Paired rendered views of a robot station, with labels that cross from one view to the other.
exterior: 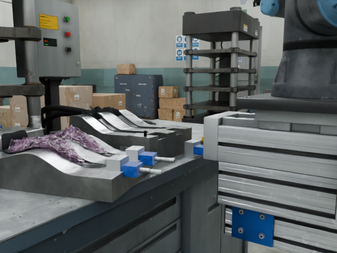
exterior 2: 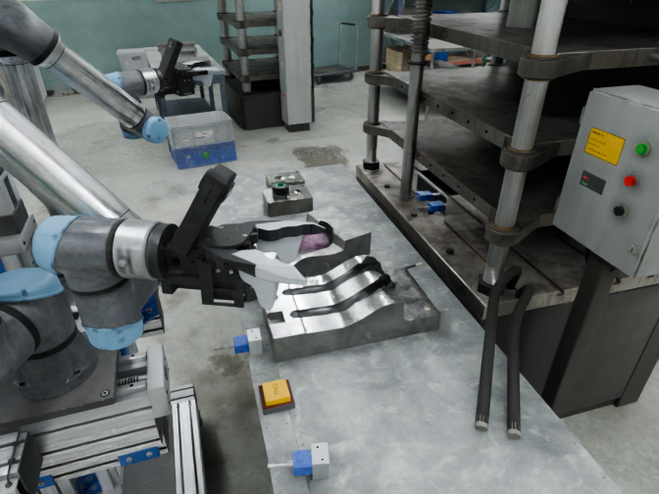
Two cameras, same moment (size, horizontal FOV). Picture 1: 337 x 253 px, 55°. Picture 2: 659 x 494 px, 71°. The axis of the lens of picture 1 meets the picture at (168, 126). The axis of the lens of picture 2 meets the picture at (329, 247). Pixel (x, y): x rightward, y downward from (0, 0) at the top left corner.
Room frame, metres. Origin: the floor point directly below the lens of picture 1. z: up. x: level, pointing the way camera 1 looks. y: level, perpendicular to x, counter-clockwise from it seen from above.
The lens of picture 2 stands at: (1.89, -0.71, 1.74)
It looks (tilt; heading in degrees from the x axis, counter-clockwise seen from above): 31 degrees down; 129
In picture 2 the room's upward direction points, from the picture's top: straight up
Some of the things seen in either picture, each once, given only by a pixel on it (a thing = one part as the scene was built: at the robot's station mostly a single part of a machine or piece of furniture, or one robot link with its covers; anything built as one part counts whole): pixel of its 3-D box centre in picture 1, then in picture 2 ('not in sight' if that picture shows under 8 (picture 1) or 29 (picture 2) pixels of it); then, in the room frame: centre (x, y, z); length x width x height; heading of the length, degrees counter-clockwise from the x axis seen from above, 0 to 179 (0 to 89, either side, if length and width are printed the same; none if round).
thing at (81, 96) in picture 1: (52, 114); not in sight; (5.13, 1.87, 0.47); 1.22 x 0.80 x 0.94; 65
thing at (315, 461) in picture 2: not in sight; (297, 463); (1.45, -0.28, 0.83); 0.13 x 0.05 x 0.05; 45
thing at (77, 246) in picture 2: not in sight; (88, 247); (1.32, -0.51, 1.43); 0.11 x 0.08 x 0.09; 32
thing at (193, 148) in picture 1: (204, 150); (237, 344); (1.07, -0.12, 0.83); 0.13 x 0.05 x 0.05; 54
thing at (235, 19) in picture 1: (224, 79); not in sight; (5.64, -0.98, 1.03); 1.54 x 0.94 x 2.06; 151
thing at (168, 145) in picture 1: (118, 131); (347, 300); (1.22, 0.19, 0.87); 0.50 x 0.26 x 0.14; 56
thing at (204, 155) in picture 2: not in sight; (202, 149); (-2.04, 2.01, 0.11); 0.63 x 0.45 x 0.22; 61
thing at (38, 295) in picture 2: not in sight; (27, 308); (1.03, -0.54, 1.20); 0.13 x 0.12 x 0.14; 122
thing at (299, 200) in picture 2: not in sight; (287, 200); (0.54, 0.63, 0.84); 0.20 x 0.15 x 0.07; 56
